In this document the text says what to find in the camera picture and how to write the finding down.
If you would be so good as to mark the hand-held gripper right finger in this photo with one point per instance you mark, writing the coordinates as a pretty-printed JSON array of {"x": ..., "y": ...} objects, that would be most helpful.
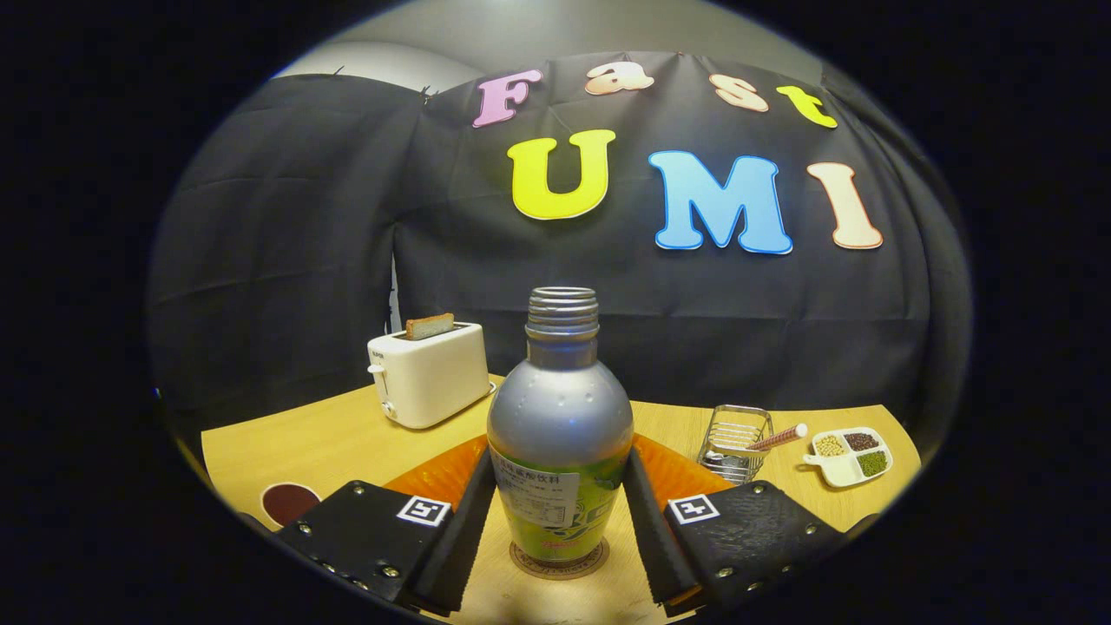
[{"x": 653, "y": 538}]

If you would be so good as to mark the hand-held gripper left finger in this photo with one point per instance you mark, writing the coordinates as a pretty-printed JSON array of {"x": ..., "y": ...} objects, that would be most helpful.
[{"x": 456, "y": 538}]

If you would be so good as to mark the round wooden coaster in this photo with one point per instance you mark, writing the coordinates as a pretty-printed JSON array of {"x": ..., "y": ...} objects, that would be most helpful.
[{"x": 521, "y": 562}]

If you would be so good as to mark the silver bottle with green label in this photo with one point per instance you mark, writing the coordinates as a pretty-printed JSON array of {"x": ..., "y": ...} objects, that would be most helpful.
[{"x": 560, "y": 417}]

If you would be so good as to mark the wooden table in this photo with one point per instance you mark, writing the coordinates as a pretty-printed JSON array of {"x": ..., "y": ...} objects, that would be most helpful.
[{"x": 330, "y": 443}]

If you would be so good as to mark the red striped stick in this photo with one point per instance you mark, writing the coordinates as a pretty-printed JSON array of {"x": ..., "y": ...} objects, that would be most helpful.
[{"x": 777, "y": 437}]

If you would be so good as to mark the cream toaster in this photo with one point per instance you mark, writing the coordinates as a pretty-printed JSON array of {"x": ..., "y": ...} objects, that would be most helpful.
[{"x": 434, "y": 378}]

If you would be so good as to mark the white divided dish with beans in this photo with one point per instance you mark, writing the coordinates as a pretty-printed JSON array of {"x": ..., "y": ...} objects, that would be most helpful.
[{"x": 846, "y": 469}]

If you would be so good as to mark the bread slice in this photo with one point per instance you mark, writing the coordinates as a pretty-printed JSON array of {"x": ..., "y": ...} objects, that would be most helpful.
[{"x": 430, "y": 327}]

